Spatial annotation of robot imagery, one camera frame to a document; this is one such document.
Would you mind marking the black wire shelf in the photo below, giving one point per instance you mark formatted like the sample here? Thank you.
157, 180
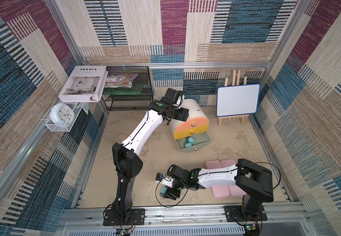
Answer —
131, 102

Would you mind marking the wooden easel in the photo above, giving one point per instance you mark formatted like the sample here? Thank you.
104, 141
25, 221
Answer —
228, 98

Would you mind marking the blue framed whiteboard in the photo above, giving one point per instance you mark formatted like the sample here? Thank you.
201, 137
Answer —
250, 102

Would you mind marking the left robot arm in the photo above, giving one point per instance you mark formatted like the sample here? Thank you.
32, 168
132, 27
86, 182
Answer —
126, 154

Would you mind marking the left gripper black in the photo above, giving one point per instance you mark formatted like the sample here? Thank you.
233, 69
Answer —
183, 114

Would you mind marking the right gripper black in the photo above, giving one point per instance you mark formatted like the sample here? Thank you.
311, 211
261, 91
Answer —
170, 191

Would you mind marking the pale green drawer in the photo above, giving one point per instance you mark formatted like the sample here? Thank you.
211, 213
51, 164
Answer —
201, 140

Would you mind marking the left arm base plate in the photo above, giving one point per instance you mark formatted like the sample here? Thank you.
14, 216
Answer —
135, 216

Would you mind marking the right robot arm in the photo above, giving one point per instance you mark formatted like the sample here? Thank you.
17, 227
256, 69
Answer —
251, 177

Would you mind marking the clear wire basket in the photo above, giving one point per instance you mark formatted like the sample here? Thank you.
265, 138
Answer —
77, 107

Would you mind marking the white magazine box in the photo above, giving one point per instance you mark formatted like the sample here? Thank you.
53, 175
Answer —
85, 84

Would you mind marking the pink case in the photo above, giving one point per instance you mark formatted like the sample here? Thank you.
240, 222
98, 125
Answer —
224, 191

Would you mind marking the blue plug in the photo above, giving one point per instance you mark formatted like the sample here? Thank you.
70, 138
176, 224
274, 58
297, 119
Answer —
162, 191
186, 145
191, 140

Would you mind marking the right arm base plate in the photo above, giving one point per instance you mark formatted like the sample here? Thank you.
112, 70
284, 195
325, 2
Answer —
234, 213

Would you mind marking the white alarm clock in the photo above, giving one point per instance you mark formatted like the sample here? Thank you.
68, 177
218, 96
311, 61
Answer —
62, 114

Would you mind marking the green book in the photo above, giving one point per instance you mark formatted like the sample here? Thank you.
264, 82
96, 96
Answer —
123, 91

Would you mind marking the colourful snack bag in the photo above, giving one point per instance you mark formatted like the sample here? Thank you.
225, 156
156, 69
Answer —
120, 80

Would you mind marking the yellow drawer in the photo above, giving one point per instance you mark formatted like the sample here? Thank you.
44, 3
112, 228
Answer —
186, 131

